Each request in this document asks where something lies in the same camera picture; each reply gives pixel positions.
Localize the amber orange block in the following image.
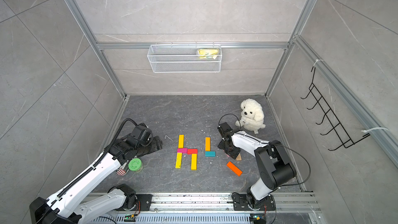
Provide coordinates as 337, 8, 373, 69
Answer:
205, 137, 210, 151

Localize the teal block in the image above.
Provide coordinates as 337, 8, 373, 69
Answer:
205, 151, 216, 157

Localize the red block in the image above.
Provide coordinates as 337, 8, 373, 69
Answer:
187, 148, 198, 155

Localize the lime yellow long block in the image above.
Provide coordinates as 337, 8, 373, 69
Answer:
175, 152, 182, 169

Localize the magenta block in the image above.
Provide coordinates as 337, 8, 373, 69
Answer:
177, 148, 188, 153

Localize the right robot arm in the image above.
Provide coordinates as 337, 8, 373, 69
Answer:
217, 120, 304, 211

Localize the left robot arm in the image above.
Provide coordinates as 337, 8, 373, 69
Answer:
30, 118, 162, 224

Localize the green lid jar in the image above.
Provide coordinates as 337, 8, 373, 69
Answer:
128, 158, 143, 172

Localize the newspaper print can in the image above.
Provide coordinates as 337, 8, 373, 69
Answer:
116, 167, 128, 176

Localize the white plush dog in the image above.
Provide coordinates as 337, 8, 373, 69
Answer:
235, 99, 266, 134

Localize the yellow sponge in basket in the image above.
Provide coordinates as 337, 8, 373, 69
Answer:
196, 48, 220, 60

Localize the white wire basket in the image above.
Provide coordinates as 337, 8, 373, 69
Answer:
147, 44, 222, 73

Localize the metal base rail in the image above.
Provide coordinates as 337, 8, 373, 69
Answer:
75, 192, 326, 224

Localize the black wall hook rack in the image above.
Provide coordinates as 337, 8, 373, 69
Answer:
301, 67, 371, 151

